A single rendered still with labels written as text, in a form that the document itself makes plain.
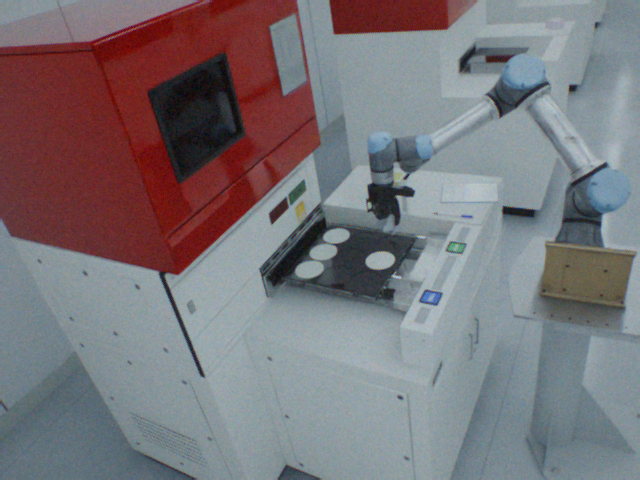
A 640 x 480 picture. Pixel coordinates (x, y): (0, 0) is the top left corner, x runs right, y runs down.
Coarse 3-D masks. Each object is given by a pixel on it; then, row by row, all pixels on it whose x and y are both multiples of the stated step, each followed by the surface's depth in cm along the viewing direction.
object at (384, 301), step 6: (300, 288) 189; (306, 288) 188; (312, 288) 186; (330, 294) 183; (336, 294) 182; (342, 294) 180; (360, 300) 178; (366, 300) 176; (372, 300) 175; (384, 300) 172; (390, 300) 171; (390, 306) 173
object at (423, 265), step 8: (432, 248) 186; (440, 248) 186; (424, 256) 183; (432, 256) 182; (416, 264) 180; (424, 264) 179; (416, 272) 176; (424, 272) 176; (408, 288) 170; (416, 288) 170; (400, 304) 165; (408, 304) 164
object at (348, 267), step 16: (320, 240) 198; (352, 240) 195; (368, 240) 193; (384, 240) 192; (400, 240) 190; (304, 256) 191; (336, 256) 188; (352, 256) 187; (368, 256) 185; (400, 256) 182; (336, 272) 180; (352, 272) 179; (368, 272) 178; (384, 272) 176; (336, 288) 174; (352, 288) 172; (368, 288) 171
